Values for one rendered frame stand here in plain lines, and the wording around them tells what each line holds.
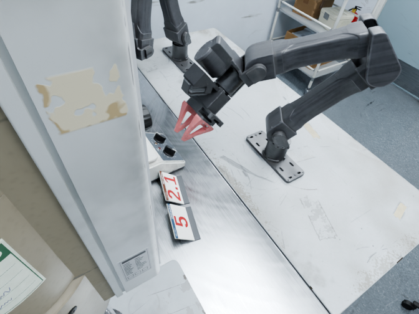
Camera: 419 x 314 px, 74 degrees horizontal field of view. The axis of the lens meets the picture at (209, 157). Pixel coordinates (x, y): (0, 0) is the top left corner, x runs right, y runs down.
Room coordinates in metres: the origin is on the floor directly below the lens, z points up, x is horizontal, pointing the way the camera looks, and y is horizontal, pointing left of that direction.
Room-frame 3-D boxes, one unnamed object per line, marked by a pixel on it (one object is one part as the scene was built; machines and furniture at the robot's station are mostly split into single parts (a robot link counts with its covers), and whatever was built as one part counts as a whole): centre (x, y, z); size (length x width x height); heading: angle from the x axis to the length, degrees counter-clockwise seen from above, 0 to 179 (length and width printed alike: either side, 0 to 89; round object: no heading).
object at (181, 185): (0.40, 0.08, 0.92); 0.09 x 0.06 x 0.04; 23
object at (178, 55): (1.05, 0.18, 0.94); 0.20 x 0.07 x 0.08; 38
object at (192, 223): (0.31, 0.04, 0.92); 0.09 x 0.06 x 0.04; 23
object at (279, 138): (0.57, -0.18, 1.00); 0.09 x 0.06 x 0.06; 1
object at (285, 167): (0.57, -0.19, 0.94); 0.20 x 0.07 x 0.08; 38
